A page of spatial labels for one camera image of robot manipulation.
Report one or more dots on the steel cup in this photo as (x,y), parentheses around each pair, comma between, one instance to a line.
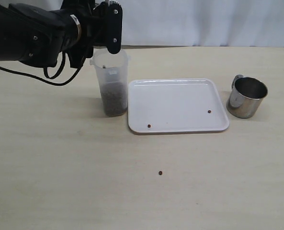
(246,95)

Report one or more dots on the white curtain backdrop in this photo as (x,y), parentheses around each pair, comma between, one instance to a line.
(203,23)

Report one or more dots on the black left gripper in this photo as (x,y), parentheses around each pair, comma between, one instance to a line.
(35,37)

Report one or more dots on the white plastic tray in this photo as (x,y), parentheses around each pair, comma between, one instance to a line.
(175,106)

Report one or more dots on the translucent plastic tall container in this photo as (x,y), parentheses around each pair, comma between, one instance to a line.
(112,76)

